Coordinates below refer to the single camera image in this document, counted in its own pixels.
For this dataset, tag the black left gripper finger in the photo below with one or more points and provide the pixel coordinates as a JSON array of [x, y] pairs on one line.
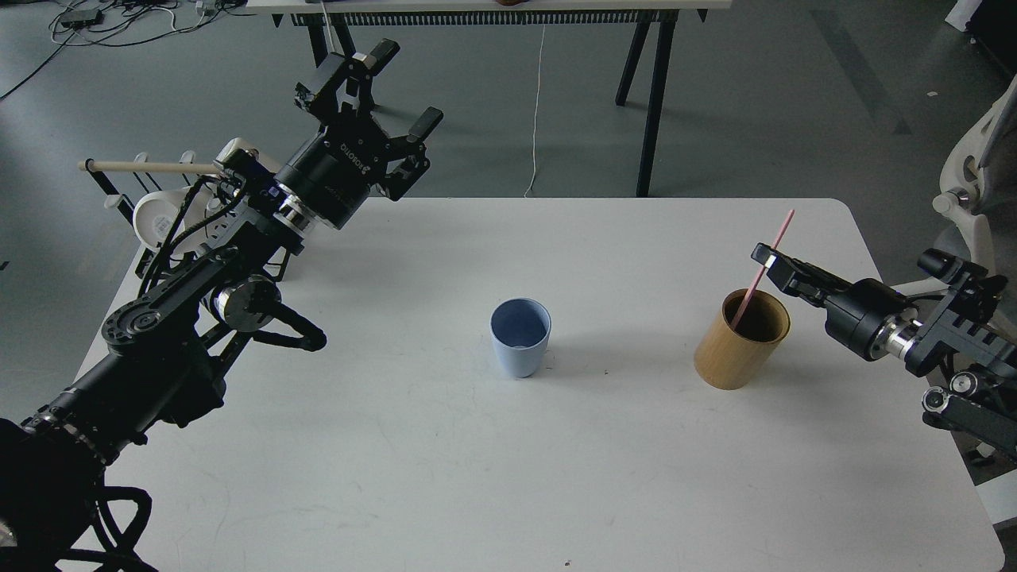
[[341, 88], [404, 159]]

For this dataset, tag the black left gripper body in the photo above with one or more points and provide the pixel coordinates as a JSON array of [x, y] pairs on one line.
[[333, 173]]

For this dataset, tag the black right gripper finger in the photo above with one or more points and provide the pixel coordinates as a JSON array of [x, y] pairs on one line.
[[797, 278]]

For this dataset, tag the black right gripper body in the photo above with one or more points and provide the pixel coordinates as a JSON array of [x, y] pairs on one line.
[[855, 316]]

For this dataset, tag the pink chopstick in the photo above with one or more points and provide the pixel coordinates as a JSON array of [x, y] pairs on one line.
[[753, 286]]

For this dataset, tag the blue plastic cup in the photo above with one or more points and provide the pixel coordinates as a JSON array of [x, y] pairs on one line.
[[520, 329]]

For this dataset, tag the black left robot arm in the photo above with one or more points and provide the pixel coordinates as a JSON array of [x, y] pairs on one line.
[[203, 298]]

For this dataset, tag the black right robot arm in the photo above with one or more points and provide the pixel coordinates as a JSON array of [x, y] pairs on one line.
[[977, 360]]

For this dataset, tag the bamboo wooden cup holder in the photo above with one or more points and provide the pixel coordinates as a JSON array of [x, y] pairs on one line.
[[732, 352]]

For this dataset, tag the white cup on rack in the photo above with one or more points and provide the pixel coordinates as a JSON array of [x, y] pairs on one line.
[[153, 216]]

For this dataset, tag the white office chair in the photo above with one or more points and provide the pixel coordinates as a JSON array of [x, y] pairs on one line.
[[979, 176]]

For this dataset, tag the wooden rack dowel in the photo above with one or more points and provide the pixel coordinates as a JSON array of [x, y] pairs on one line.
[[91, 165]]

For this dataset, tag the black wire cup rack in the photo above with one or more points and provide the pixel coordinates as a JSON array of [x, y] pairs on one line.
[[232, 201]]

